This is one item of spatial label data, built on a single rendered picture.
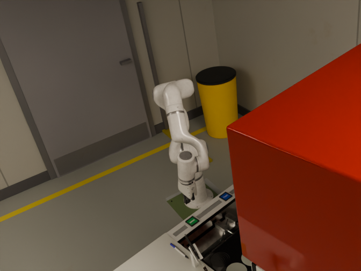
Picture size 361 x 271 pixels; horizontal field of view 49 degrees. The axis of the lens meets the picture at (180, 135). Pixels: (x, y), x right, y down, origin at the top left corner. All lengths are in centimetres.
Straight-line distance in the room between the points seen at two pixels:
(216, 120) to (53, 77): 179
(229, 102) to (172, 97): 252
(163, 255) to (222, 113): 264
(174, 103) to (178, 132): 14
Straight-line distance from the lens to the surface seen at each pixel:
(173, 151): 227
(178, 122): 192
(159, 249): 211
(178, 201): 257
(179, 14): 471
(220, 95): 435
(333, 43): 360
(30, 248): 398
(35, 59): 420
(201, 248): 218
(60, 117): 443
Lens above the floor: 247
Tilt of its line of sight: 31 degrees down
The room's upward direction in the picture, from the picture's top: 11 degrees counter-clockwise
